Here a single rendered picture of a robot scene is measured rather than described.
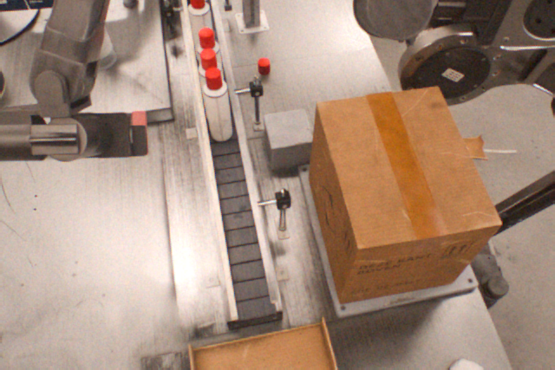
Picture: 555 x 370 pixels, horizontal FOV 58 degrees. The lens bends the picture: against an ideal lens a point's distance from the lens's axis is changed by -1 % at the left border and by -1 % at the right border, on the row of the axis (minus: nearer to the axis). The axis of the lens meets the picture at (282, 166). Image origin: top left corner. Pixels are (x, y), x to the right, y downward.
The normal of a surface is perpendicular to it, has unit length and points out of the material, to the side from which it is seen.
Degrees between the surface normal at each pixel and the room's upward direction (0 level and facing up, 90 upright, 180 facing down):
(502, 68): 90
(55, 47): 49
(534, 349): 0
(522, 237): 0
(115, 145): 39
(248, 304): 0
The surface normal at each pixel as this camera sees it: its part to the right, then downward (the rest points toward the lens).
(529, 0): 0.02, 0.84
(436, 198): 0.01, -0.55
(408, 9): 0.02, 0.29
